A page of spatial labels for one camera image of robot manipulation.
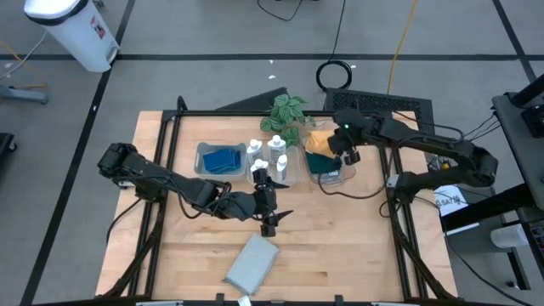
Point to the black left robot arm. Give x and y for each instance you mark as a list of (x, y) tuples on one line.
[(149, 170)]

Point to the blue sponge cloth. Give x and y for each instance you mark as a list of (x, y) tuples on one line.
[(237, 158), (211, 163), (227, 163)]

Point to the small white towel tag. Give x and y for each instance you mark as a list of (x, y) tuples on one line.
[(244, 300)]

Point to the white trash can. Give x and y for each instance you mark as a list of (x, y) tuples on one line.
[(76, 34)]

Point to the white metal bracket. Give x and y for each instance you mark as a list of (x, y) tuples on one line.
[(392, 181)]

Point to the clear plastic bin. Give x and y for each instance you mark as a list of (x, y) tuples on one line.
[(350, 170)]

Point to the grey stand base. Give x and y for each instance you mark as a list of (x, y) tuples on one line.
[(25, 94)]

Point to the grey side table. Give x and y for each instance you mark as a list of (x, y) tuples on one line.
[(518, 144)]

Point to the dark green cloth napkin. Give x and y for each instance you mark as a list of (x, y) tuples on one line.
[(321, 163)]

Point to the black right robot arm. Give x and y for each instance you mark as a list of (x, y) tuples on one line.
[(446, 146)]

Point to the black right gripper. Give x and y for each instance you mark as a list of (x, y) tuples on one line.
[(344, 142)]

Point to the frosted translucent plastic bin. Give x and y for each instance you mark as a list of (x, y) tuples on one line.
[(295, 166)]

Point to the grey waffle towel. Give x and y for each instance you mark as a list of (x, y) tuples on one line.
[(251, 263)]

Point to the white plastic bottle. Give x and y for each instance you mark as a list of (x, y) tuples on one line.
[(259, 163), (281, 166), (254, 149), (276, 149)]

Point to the white printed bag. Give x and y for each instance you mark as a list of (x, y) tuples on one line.
[(450, 202)]

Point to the white paper towel roll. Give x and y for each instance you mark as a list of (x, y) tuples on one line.
[(508, 236)]

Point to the artificial striped green plant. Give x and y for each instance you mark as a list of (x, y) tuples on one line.
[(285, 112)]

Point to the black desk frame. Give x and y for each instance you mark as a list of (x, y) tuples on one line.
[(489, 208)]

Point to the black metal table frame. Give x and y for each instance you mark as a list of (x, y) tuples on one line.
[(212, 113)]

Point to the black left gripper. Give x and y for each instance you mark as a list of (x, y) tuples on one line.
[(255, 204)]

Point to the orange cloth napkin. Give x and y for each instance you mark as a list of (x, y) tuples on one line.
[(319, 142)]

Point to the black floor object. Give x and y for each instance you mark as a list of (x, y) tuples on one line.
[(5, 146)]

